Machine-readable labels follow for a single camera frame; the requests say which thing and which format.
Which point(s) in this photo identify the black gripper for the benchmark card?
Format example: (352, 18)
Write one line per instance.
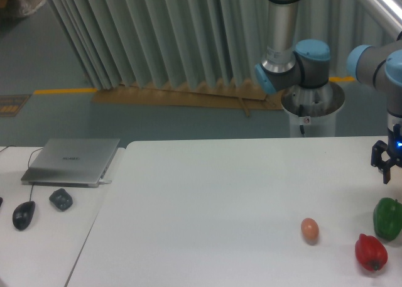
(393, 148)

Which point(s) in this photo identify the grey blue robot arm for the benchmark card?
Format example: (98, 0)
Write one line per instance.
(305, 65)

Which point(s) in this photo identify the green bell pepper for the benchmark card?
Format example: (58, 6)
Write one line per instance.
(387, 218)

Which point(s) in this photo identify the red bell pepper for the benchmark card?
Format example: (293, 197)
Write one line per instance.
(370, 253)

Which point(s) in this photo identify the brown egg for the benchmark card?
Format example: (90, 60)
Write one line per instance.
(309, 229)

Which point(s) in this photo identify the brown cardboard sheet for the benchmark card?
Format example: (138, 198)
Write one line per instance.
(246, 97)

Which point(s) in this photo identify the grey pleated curtain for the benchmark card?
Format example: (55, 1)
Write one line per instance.
(176, 41)

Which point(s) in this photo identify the silver closed laptop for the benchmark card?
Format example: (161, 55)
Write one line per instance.
(72, 162)

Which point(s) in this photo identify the small black gadget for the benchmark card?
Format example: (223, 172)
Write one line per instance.
(61, 199)

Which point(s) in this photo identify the black computer mouse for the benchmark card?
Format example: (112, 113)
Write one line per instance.
(23, 214)

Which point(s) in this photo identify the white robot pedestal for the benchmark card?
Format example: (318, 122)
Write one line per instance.
(314, 117)

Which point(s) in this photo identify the white laptop cable plug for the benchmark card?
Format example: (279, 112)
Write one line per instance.
(104, 182)

